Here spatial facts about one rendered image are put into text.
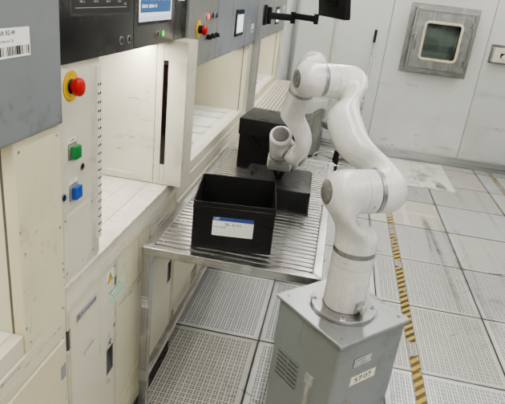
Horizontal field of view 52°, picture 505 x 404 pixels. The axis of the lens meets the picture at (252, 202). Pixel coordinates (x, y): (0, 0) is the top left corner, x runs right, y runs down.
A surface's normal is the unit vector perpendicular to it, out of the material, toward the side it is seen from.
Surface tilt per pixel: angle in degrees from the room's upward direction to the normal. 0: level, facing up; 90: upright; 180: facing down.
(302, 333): 90
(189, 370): 0
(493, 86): 90
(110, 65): 90
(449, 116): 90
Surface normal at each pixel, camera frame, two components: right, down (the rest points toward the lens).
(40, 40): 0.98, 0.17
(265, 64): -0.18, 0.36
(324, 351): -0.82, 0.14
